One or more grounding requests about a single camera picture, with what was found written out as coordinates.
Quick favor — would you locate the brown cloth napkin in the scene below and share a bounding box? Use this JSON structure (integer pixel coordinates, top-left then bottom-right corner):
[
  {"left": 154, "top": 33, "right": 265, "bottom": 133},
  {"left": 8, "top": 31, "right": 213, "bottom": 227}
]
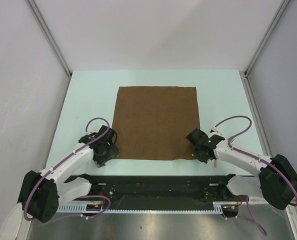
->
[{"left": 112, "top": 86, "right": 200, "bottom": 161}]

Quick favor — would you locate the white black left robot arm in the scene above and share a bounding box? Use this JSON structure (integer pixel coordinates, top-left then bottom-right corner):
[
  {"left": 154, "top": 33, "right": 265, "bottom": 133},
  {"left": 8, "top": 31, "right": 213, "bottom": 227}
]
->
[{"left": 18, "top": 125, "right": 120, "bottom": 223}]

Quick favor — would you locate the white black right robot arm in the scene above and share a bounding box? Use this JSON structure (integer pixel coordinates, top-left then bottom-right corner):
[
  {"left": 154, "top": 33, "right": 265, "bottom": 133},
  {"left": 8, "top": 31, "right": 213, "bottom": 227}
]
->
[{"left": 186, "top": 128, "right": 297, "bottom": 210}]

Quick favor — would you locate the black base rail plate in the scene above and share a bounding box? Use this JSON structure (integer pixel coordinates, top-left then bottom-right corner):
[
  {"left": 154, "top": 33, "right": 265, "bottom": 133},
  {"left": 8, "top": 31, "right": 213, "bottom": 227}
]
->
[{"left": 63, "top": 174, "right": 281, "bottom": 211}]

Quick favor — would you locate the aluminium side rail profile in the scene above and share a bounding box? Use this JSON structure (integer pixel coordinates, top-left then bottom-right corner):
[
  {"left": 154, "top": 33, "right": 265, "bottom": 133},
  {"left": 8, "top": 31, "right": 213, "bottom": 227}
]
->
[{"left": 239, "top": 71, "right": 297, "bottom": 240}]

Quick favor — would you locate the white slotted cable duct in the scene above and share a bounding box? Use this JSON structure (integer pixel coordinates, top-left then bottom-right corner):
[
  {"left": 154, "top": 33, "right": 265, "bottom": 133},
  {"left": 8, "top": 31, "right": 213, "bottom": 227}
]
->
[{"left": 56, "top": 201, "right": 242, "bottom": 215}]

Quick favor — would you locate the left aluminium frame post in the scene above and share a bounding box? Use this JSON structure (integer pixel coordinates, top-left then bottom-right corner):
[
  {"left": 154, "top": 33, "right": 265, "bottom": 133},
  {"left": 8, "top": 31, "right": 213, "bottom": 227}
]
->
[{"left": 25, "top": 0, "right": 73, "bottom": 79}]

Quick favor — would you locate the aluminium frame post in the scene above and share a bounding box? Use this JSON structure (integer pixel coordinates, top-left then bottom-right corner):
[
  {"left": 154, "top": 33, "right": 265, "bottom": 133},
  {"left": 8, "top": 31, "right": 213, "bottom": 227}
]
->
[
  {"left": 243, "top": 0, "right": 293, "bottom": 78},
  {"left": 25, "top": 0, "right": 73, "bottom": 79}
]

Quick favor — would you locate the right aluminium frame post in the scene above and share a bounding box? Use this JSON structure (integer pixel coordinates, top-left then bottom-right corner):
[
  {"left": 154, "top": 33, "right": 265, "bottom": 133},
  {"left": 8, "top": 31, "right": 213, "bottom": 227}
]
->
[{"left": 243, "top": 0, "right": 293, "bottom": 78}]

